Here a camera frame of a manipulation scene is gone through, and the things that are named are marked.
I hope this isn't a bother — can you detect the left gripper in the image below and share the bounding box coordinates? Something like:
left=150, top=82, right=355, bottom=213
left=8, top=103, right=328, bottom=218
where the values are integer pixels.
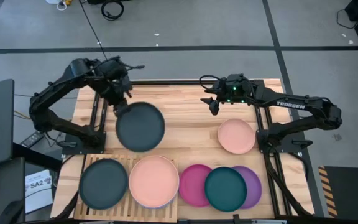
left=106, top=77, right=133, bottom=118

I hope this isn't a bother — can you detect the black power brick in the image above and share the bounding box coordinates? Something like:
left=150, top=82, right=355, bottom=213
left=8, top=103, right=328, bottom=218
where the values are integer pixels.
left=19, top=131, right=45, bottom=149

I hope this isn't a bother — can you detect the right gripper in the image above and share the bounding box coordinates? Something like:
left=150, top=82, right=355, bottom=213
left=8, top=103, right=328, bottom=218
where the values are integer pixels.
left=200, top=73, right=256, bottom=116

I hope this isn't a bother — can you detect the salmon pink plate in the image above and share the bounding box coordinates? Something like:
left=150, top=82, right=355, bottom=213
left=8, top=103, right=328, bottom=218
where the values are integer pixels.
left=128, top=155, right=180, bottom=208
left=217, top=118, right=257, bottom=155

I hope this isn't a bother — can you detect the black cable conduit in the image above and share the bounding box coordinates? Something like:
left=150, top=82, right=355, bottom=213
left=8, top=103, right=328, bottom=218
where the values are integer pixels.
left=264, top=152, right=313, bottom=217

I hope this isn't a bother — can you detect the coiled black cable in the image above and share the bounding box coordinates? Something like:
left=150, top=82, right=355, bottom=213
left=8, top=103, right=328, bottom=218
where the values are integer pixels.
left=100, top=0, right=125, bottom=22

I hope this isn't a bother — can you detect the wooden slatted shelf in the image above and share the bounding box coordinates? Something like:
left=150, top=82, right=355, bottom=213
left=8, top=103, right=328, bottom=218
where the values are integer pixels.
left=73, top=153, right=179, bottom=223

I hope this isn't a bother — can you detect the black yellow-striped mat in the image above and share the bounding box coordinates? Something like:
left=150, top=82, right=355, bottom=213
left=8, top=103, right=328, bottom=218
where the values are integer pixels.
left=318, top=166, right=358, bottom=218

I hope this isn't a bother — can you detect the dark teal plate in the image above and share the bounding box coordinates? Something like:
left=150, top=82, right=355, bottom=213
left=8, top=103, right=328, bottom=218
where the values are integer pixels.
left=204, top=166, right=247, bottom=213

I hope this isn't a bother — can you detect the black chair part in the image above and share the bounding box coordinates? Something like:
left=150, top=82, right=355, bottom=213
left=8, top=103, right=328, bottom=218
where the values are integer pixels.
left=0, top=198, right=25, bottom=224

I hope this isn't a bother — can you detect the purple plate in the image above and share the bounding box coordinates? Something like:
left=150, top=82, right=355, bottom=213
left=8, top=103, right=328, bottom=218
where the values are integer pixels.
left=231, top=166, right=263, bottom=210

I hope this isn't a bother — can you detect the black metal table frame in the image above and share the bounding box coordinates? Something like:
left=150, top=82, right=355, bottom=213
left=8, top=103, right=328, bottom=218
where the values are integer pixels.
left=93, top=79, right=293, bottom=218

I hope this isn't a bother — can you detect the long black floor cable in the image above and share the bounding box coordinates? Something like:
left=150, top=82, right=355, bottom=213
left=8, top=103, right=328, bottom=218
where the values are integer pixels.
left=78, top=0, right=108, bottom=60

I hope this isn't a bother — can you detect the dark grey plate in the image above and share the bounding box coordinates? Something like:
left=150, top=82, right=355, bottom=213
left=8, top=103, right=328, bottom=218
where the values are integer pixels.
left=78, top=157, right=129, bottom=211
left=115, top=101, right=167, bottom=153

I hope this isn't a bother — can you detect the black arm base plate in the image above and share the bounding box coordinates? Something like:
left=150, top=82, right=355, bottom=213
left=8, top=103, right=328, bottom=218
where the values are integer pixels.
left=256, top=129, right=313, bottom=154
left=61, top=130, right=107, bottom=156

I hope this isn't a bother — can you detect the magenta plate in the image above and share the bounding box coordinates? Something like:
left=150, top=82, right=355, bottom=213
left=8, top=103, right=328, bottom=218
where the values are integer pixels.
left=178, top=164, right=213, bottom=208

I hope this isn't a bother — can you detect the white printed paper sheet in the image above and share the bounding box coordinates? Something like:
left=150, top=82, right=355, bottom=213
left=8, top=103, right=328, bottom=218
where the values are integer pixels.
left=25, top=169, right=54, bottom=215

